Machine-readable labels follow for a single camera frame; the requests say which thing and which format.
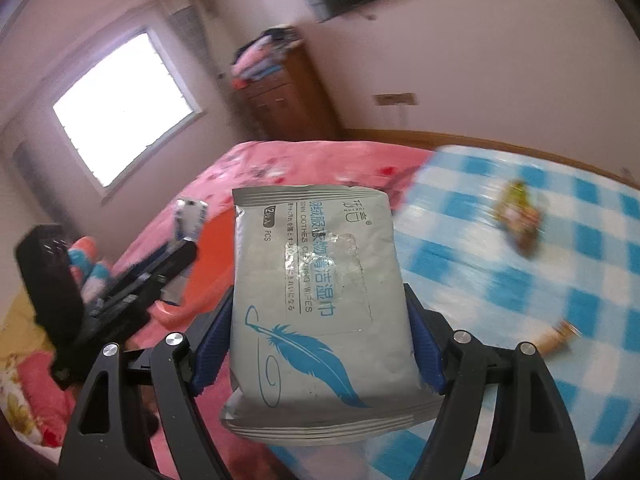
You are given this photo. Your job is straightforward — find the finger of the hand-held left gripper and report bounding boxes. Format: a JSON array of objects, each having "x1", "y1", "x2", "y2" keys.
[
  {"x1": 105, "y1": 241, "x2": 199, "y2": 295},
  {"x1": 84, "y1": 277, "x2": 168, "y2": 333}
]

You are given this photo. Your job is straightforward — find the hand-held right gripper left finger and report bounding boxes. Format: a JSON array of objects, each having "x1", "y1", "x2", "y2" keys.
[{"x1": 59, "y1": 286, "x2": 234, "y2": 480}]

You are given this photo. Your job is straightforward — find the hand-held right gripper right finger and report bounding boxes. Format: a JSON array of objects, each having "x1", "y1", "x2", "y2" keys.
[{"x1": 404, "y1": 283, "x2": 587, "y2": 480}]

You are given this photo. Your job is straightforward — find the orange plastic basin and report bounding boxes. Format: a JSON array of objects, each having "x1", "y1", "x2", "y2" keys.
[{"x1": 152, "y1": 204, "x2": 237, "y2": 332}]

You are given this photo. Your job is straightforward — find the small silver packet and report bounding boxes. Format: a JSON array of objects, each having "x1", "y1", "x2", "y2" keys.
[{"x1": 172, "y1": 197, "x2": 209, "y2": 242}]

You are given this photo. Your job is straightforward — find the white feather-print wipes packet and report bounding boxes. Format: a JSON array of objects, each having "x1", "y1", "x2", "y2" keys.
[{"x1": 220, "y1": 184, "x2": 442, "y2": 445}]

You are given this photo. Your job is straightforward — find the striped rolled towels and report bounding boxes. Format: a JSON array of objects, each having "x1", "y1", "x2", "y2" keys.
[{"x1": 66, "y1": 236, "x2": 113, "y2": 303}]

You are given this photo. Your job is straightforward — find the floral quilt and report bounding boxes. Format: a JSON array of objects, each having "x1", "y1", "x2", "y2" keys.
[{"x1": 0, "y1": 287, "x2": 78, "y2": 453}]

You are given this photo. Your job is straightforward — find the blue checkered tablecloth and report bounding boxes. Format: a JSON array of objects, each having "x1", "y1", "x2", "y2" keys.
[{"x1": 270, "y1": 144, "x2": 640, "y2": 480}]

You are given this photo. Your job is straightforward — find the tan snack wrapper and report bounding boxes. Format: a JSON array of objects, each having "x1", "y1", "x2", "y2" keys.
[{"x1": 541, "y1": 319, "x2": 582, "y2": 357}]

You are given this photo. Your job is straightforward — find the brown red snack wrapper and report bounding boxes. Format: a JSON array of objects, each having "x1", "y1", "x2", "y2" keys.
[{"x1": 505, "y1": 210, "x2": 545, "y2": 257}]

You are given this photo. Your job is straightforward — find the bright window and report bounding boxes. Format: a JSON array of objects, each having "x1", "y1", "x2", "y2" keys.
[{"x1": 52, "y1": 29, "x2": 204, "y2": 187}]

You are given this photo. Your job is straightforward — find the brown wooden cabinet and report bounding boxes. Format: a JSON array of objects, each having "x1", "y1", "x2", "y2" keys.
[{"x1": 239, "y1": 44, "x2": 347, "y2": 142}]

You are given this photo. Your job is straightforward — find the grey curtain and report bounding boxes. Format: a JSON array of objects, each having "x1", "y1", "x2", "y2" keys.
[{"x1": 164, "y1": 2, "x2": 228, "y2": 63}]

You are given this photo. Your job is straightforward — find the wall socket panel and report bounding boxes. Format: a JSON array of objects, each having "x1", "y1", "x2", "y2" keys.
[{"x1": 374, "y1": 92, "x2": 419, "y2": 107}]

